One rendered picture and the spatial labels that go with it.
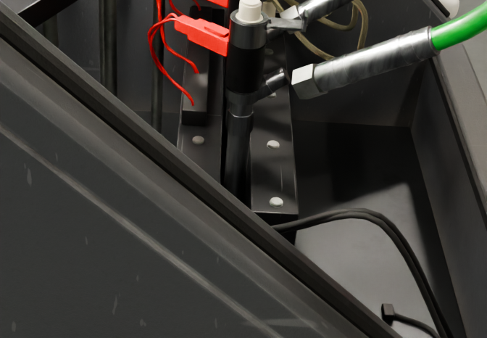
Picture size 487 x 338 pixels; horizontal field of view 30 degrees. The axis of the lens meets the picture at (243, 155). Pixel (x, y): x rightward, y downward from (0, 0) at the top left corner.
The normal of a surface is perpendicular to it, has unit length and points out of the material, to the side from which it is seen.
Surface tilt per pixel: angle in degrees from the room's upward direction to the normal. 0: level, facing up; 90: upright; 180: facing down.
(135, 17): 90
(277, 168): 0
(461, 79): 0
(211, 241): 73
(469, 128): 0
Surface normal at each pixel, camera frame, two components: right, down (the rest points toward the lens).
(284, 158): 0.07, -0.81
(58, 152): 0.00, 0.58
